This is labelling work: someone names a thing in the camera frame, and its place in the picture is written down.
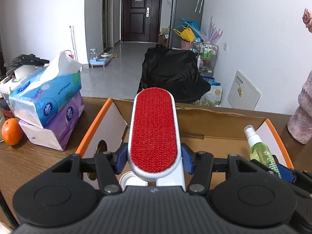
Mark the purple tissue pack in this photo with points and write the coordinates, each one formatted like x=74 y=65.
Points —
x=57 y=133

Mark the dried pink roses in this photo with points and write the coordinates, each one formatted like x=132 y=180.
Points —
x=307 y=19

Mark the red cardboard box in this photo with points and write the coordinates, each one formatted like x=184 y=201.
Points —
x=217 y=130

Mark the wire storage cart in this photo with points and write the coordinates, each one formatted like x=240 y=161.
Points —
x=206 y=59

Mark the white round cap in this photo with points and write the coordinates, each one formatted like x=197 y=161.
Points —
x=130 y=179

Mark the purple ceramic vase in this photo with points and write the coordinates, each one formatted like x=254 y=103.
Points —
x=299 y=125

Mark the green spray bottle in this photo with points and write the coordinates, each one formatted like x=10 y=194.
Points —
x=259 y=151

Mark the blue tissue pack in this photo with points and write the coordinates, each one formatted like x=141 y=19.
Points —
x=42 y=96

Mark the blue pet feeder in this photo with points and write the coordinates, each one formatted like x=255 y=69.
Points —
x=98 y=59

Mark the orange fruit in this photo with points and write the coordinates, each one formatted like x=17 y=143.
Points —
x=11 y=132

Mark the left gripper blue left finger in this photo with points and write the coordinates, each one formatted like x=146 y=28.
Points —
x=120 y=158

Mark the white board leaning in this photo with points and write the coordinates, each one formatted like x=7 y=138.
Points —
x=243 y=94

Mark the grey refrigerator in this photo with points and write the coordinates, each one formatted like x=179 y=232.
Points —
x=182 y=9

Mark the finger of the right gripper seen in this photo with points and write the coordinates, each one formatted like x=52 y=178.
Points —
x=286 y=173

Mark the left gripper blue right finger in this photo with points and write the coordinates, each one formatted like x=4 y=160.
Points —
x=189 y=158

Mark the red white lint brush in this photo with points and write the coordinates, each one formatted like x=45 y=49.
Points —
x=154 y=147

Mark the dark brown door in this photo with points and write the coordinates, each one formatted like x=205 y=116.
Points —
x=140 y=20

